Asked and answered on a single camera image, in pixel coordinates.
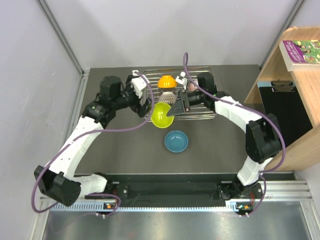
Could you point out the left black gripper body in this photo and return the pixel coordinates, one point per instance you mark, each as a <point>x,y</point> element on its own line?
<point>131,100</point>

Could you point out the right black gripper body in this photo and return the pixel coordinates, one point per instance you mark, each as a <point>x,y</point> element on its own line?
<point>196,98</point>

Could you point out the black white leaf bowl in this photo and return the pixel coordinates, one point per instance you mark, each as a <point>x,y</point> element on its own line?
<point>191,87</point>

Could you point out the red floral patterned bowl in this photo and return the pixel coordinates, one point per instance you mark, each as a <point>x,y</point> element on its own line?
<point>167,97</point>

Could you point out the lime green bowl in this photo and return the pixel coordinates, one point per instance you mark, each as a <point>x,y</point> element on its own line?
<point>159,115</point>

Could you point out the orange bowl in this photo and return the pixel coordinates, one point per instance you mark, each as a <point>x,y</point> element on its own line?
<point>166,82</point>

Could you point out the blue ceramic bowl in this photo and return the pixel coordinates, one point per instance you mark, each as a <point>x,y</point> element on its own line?
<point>176,141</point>

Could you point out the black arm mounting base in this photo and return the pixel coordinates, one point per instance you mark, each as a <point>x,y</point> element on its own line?
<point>179,190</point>

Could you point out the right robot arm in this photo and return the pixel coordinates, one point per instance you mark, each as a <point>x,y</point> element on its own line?
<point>262,140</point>

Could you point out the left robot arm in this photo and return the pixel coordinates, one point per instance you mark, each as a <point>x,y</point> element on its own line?
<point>57,179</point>

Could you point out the black clipboard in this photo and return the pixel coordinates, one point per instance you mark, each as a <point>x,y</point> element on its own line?
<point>282,99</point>

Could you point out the purple green book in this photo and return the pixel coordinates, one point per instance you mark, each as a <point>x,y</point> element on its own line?
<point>301,55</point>

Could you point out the wooden shelf unit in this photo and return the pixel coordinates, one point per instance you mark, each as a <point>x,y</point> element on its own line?
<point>304,152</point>

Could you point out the metal wire dish rack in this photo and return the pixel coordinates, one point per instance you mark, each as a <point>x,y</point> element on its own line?
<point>196,112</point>

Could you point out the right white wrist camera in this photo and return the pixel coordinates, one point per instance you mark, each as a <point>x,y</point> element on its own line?
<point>182,80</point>

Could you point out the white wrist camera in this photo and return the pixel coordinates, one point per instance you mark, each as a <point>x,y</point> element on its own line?
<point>182,80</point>
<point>139,82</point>

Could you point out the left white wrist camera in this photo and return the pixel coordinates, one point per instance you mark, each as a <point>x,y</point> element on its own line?
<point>139,82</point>

